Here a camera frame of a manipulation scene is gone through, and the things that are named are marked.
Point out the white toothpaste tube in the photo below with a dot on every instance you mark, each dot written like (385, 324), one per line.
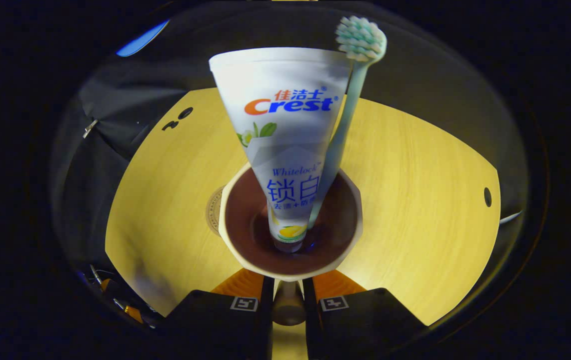
(285, 130)

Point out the thin white strip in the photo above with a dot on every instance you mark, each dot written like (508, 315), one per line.
(510, 217)

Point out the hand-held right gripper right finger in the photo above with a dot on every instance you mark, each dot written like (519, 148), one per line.
(309, 320)

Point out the round brown coaster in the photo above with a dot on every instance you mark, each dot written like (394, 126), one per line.
(213, 212)

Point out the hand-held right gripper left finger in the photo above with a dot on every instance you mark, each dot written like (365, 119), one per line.
(267, 315)

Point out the pale green toothbrush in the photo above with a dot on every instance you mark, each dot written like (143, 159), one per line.
(345, 120)

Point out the silver cloth clip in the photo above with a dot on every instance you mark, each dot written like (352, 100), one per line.
(89, 128)

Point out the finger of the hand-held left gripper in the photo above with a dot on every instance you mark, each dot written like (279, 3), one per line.
(104, 285)
(133, 315)

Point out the black backdrop cloth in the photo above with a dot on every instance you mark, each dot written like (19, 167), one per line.
(415, 75)

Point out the wooden desktop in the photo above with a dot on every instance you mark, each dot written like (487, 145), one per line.
(415, 200)

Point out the beige cup with brown inside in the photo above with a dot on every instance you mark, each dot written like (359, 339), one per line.
(245, 225)

